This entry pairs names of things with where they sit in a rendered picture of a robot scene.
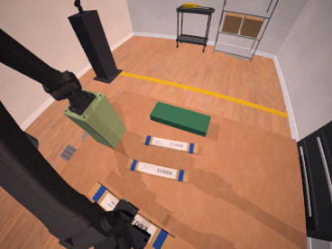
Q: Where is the brown cardboard pack with white e6013 label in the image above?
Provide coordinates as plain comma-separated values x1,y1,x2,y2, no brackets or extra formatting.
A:
88,182,175,249

